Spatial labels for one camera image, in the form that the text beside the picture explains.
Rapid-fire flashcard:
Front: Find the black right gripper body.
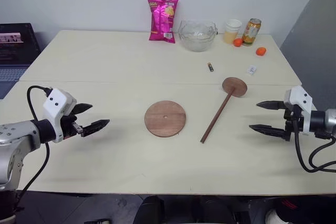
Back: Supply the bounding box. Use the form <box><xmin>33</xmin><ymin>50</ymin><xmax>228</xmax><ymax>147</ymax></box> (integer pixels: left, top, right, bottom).
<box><xmin>282</xmin><ymin>104</ymin><xmax>305</xmax><ymax>142</ymax></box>

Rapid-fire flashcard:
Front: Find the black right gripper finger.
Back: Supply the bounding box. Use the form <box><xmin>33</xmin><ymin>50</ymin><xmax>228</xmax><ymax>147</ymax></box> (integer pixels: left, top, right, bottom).
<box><xmin>248</xmin><ymin>124</ymin><xmax>287</xmax><ymax>138</ymax></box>
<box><xmin>256</xmin><ymin>100</ymin><xmax>286</xmax><ymax>111</ymax></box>

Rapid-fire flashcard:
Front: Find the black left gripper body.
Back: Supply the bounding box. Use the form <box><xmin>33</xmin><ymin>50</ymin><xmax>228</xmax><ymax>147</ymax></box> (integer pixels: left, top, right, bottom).
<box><xmin>59</xmin><ymin>104</ymin><xmax>85</xmax><ymax>141</ymax></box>

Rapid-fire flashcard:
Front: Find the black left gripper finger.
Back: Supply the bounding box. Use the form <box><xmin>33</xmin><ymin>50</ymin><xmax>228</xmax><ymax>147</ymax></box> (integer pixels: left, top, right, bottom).
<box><xmin>73</xmin><ymin>103</ymin><xmax>93</xmax><ymax>115</ymax></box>
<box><xmin>80</xmin><ymin>119</ymin><xmax>111</xmax><ymax>138</ymax></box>

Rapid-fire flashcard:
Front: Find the wooden stick with disc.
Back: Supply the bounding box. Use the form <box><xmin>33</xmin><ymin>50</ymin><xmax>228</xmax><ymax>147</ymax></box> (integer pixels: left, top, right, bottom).
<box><xmin>199</xmin><ymin>77</ymin><xmax>248</xmax><ymax>144</ymax></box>

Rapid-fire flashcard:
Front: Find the round wooden disc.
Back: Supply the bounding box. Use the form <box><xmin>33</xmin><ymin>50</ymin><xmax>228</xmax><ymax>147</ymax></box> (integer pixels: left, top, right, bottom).
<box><xmin>144</xmin><ymin>100</ymin><xmax>187</xmax><ymax>138</ymax></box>

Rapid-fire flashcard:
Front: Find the orange juice drink can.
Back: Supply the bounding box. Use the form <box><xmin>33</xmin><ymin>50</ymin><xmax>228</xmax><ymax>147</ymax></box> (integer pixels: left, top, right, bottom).
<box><xmin>241</xmin><ymin>18</ymin><xmax>263</xmax><ymax>47</ymax></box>

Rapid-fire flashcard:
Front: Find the plastic cup with juice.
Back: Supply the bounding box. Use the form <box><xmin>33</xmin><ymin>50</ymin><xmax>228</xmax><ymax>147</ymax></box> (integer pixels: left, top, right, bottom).
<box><xmin>223</xmin><ymin>19</ymin><xmax>243</xmax><ymax>44</ymax></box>

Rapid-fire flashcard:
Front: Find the white rounded object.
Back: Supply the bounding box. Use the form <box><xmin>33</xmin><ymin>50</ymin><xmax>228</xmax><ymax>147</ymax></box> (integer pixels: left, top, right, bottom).
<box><xmin>264</xmin><ymin>207</ymin><xmax>291</xmax><ymax>224</ymax></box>

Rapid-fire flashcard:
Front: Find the dark open laptop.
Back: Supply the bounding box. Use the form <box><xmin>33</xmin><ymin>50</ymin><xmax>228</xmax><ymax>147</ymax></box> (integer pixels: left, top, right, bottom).
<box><xmin>0</xmin><ymin>23</ymin><xmax>43</xmax><ymax>100</ymax></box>

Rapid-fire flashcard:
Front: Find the dark rounded shape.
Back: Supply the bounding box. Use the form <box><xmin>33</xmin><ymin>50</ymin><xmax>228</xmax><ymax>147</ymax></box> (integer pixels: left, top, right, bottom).
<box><xmin>133</xmin><ymin>195</ymin><xmax>166</xmax><ymax>224</ymax></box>

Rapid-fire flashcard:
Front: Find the clear glass bowl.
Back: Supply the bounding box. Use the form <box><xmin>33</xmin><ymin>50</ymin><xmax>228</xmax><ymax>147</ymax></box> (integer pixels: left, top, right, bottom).
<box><xmin>178</xmin><ymin>19</ymin><xmax>219</xmax><ymax>52</ymax></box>

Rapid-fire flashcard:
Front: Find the pink chip bag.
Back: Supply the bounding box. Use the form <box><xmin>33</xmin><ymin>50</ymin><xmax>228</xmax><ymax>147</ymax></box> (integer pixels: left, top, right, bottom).
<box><xmin>147</xmin><ymin>0</ymin><xmax>179</xmax><ymax>44</ymax></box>

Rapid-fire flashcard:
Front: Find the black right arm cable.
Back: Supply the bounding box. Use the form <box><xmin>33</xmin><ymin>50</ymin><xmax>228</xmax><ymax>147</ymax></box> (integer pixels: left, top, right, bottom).
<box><xmin>293</xmin><ymin>119</ymin><xmax>336</xmax><ymax>174</ymax></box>

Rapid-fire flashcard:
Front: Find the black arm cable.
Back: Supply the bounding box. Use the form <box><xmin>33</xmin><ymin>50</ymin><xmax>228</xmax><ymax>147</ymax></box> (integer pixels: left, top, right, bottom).
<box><xmin>19</xmin><ymin>85</ymin><xmax>53</xmax><ymax>199</ymax></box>
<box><xmin>293</xmin><ymin>119</ymin><xmax>336</xmax><ymax>174</ymax></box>

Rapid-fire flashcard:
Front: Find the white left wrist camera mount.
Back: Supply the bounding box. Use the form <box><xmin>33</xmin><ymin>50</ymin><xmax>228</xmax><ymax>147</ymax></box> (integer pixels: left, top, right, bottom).
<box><xmin>42</xmin><ymin>88</ymin><xmax>78</xmax><ymax>144</ymax></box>

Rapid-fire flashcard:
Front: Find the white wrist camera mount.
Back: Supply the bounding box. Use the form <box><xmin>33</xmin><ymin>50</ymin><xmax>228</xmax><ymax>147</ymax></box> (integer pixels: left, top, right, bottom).
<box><xmin>42</xmin><ymin>88</ymin><xmax>78</xmax><ymax>144</ymax></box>
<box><xmin>284</xmin><ymin>85</ymin><xmax>314</xmax><ymax>133</ymax></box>

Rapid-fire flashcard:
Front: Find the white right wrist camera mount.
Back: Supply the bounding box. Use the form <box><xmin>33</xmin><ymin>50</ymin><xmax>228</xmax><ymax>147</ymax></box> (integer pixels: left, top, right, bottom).
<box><xmin>284</xmin><ymin>85</ymin><xmax>314</xmax><ymax>133</ymax></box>

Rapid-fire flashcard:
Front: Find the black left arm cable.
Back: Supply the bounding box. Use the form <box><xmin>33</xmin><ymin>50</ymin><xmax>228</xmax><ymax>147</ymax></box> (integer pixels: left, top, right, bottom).
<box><xmin>19</xmin><ymin>85</ymin><xmax>53</xmax><ymax>199</ymax></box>

